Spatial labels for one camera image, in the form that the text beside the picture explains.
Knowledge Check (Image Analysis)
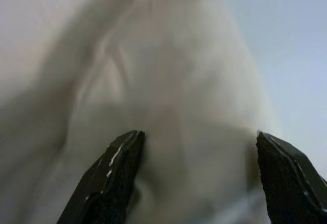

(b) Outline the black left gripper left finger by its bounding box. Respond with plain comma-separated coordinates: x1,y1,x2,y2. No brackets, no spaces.
56,130,146,224

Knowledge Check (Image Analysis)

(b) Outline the white pillow with blue patch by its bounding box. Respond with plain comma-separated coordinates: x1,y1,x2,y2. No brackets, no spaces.
0,0,284,224

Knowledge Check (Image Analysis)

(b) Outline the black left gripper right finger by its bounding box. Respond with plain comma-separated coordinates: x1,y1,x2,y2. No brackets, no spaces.
256,131,327,224

